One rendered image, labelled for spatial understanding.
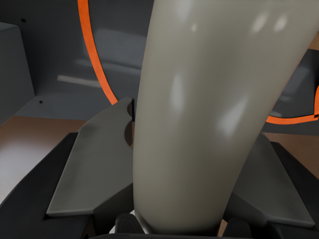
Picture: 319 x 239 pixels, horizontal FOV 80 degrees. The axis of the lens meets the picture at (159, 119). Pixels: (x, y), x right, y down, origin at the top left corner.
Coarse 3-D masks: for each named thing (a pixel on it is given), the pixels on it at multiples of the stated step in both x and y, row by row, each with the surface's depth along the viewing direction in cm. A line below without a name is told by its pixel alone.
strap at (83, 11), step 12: (84, 0) 85; (84, 12) 88; (84, 24) 91; (84, 36) 94; (96, 60) 101; (96, 72) 104; (108, 84) 108; (108, 96) 113; (276, 120) 119; (288, 120) 119; (300, 120) 118; (312, 120) 118
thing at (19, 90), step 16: (0, 32) 82; (16, 32) 91; (0, 48) 84; (16, 48) 93; (0, 64) 85; (16, 64) 95; (0, 80) 87; (16, 80) 97; (0, 96) 88; (16, 96) 99; (32, 96) 112; (0, 112) 90; (16, 112) 101
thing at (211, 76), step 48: (192, 0) 3; (240, 0) 2; (288, 0) 2; (192, 48) 3; (240, 48) 3; (288, 48) 3; (144, 96) 4; (192, 96) 3; (240, 96) 3; (144, 144) 4; (192, 144) 4; (240, 144) 4; (144, 192) 5; (192, 192) 4
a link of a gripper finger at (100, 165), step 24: (96, 120) 9; (120, 120) 9; (96, 144) 8; (120, 144) 8; (72, 168) 7; (96, 168) 7; (120, 168) 7; (72, 192) 6; (96, 192) 6; (120, 192) 6; (48, 216) 5; (96, 216) 6
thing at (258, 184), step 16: (256, 144) 8; (256, 160) 8; (272, 160) 8; (240, 176) 7; (256, 176) 7; (272, 176) 7; (288, 176) 7; (240, 192) 6; (256, 192) 6; (272, 192) 6; (288, 192) 6; (240, 208) 6; (256, 208) 6; (272, 208) 6; (288, 208) 6; (304, 208) 6; (256, 224) 6; (288, 224) 6; (304, 224) 6
